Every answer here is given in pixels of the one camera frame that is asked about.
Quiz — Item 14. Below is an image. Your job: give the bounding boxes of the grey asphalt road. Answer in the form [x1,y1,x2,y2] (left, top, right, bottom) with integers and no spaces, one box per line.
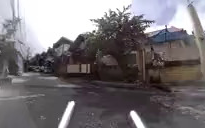
[0,74,205,128]

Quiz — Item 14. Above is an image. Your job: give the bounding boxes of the large dark green tree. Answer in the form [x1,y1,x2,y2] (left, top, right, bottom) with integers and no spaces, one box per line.
[84,4,156,83]

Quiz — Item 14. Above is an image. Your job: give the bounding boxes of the house with dark roof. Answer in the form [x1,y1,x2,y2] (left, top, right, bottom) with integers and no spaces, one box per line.
[52,33,101,79]

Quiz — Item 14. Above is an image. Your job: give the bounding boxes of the robot's own part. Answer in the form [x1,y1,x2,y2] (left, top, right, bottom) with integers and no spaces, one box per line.
[58,100,76,128]
[128,110,147,128]

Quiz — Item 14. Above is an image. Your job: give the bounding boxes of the blue roofed building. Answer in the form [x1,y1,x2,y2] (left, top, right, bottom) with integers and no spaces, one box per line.
[146,25,196,48]

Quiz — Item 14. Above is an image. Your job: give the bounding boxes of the pale tall building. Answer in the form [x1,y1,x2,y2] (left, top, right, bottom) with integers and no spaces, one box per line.
[9,0,46,74]

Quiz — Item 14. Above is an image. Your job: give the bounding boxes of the leaning concrete pole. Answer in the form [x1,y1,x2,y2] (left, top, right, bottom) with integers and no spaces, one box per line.
[186,2,205,82]

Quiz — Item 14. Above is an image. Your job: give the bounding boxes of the yellow wall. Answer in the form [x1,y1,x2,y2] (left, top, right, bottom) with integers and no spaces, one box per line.
[144,45,204,84]

